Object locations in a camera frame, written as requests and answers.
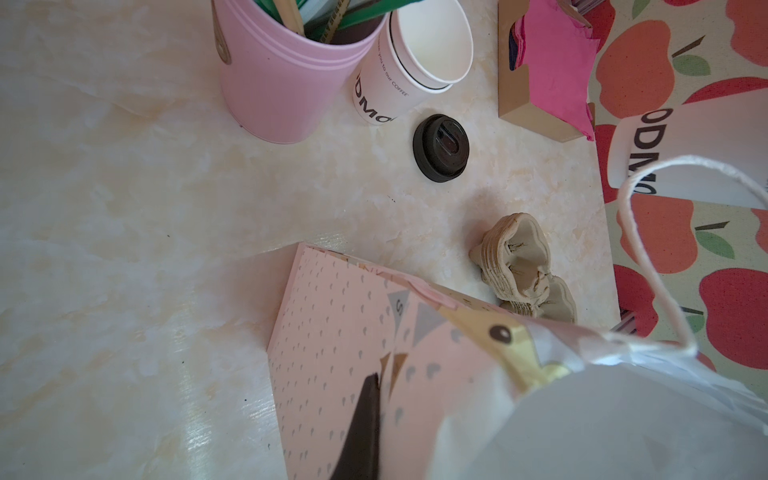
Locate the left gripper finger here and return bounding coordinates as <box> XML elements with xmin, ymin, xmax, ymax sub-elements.
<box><xmin>330</xmin><ymin>373</ymin><xmax>380</xmax><ymax>480</ymax></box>

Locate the white patterned gift bag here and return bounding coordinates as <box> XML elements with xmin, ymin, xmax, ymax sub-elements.
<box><xmin>266</xmin><ymin>154</ymin><xmax>768</xmax><ymax>480</ymax></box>

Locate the cardboard cup carrier stack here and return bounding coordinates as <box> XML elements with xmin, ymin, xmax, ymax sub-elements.
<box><xmin>469</xmin><ymin>213</ymin><xmax>578</xmax><ymax>324</ymax></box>

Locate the pink straw holder cup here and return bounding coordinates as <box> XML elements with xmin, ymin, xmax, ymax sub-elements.
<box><xmin>211</xmin><ymin>1</ymin><xmax>386</xmax><ymax>144</ymax></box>

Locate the white paper coffee cup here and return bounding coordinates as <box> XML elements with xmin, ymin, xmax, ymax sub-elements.
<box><xmin>606</xmin><ymin>89</ymin><xmax>767</xmax><ymax>208</ymax></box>

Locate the stack of white paper cups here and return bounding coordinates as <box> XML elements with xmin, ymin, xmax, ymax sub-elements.
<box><xmin>352</xmin><ymin>0</ymin><xmax>474</xmax><ymax>126</ymax></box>

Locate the pink napkin stack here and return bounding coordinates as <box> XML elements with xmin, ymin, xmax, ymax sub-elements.
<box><xmin>513</xmin><ymin>1</ymin><xmax>600</xmax><ymax>141</ymax></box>

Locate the stack of black lids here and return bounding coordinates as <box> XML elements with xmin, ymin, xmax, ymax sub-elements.
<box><xmin>413</xmin><ymin>114</ymin><xmax>470</xmax><ymax>183</ymax></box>

